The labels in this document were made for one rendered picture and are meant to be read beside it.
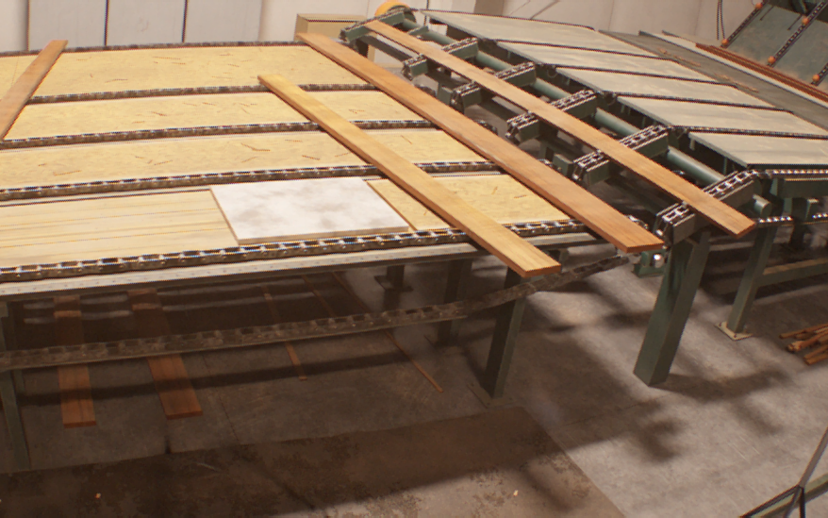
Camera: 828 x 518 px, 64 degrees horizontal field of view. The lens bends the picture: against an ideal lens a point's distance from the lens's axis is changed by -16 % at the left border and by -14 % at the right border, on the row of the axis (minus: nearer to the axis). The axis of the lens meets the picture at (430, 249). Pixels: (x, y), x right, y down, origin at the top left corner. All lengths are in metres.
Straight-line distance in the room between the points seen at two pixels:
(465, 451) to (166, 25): 5.70
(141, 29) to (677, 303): 5.79
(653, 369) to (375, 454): 1.42
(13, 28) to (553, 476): 6.89
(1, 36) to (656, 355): 6.91
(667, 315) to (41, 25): 6.14
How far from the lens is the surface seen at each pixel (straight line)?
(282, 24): 8.60
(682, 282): 3.43
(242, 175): 2.96
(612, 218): 3.01
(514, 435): 3.13
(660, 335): 3.57
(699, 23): 12.22
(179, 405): 3.05
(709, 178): 3.78
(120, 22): 7.63
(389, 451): 2.93
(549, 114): 4.14
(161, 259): 2.31
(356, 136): 3.42
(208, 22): 7.76
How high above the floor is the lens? 1.91
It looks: 25 degrees down
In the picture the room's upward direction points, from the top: 9 degrees clockwise
